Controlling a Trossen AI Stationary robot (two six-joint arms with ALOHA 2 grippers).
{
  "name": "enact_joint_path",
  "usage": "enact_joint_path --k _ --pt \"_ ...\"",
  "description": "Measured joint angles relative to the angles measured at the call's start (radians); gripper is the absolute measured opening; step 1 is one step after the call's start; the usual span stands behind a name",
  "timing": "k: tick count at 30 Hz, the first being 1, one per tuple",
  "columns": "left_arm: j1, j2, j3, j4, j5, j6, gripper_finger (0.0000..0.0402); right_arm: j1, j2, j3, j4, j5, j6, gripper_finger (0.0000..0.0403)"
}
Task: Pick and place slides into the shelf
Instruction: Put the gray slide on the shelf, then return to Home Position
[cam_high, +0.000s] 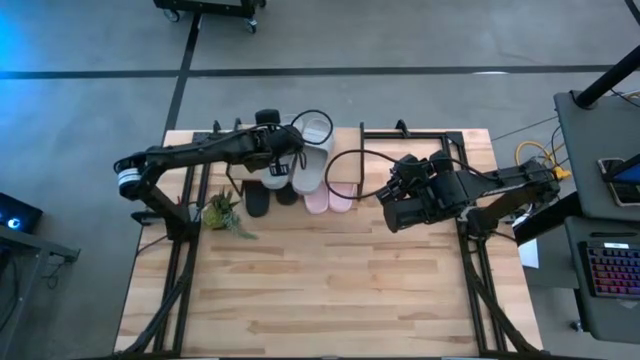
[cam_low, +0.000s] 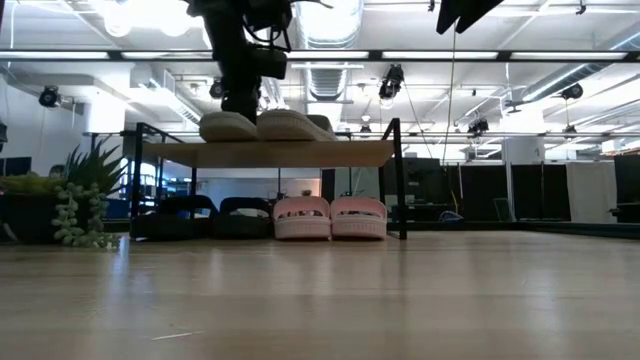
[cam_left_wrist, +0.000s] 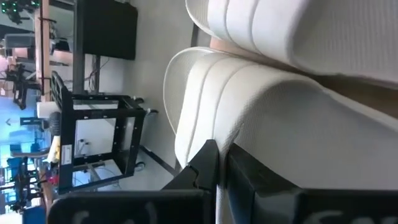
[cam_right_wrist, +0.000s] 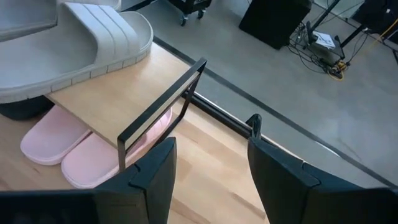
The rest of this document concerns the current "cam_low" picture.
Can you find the black monitor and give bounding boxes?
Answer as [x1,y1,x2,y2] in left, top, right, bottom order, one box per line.
[613,154,640,224]

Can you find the green spiky plant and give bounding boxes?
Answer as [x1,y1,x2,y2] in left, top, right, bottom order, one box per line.
[63,138,130,202]

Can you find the grey slide sandal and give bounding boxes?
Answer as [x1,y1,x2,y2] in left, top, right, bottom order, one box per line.
[198,110,259,143]
[255,108,340,143]

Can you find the pink slide sandal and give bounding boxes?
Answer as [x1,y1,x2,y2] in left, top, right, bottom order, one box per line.
[271,195,333,241]
[329,195,389,240]

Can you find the green bead succulent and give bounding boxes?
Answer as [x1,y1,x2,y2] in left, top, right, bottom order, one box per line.
[50,181,122,250]

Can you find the black aluminium rig frame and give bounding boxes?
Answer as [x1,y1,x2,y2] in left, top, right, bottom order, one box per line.
[387,219,640,241]

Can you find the black slide sandal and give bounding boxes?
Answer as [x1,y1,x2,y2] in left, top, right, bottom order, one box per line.
[212,196,276,241]
[131,195,219,241]

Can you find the black room partition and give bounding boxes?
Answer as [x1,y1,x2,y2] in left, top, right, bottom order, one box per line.
[399,157,572,224]

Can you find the black planter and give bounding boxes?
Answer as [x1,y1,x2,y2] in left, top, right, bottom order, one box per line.
[0,191,69,246]

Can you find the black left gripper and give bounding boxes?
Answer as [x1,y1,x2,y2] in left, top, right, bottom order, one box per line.
[209,24,263,127]

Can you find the wooden shelf with black frame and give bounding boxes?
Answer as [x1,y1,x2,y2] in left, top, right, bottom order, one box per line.
[130,117,408,242]

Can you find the silver ventilation duct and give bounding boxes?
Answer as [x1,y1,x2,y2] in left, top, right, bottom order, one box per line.
[293,0,366,101]

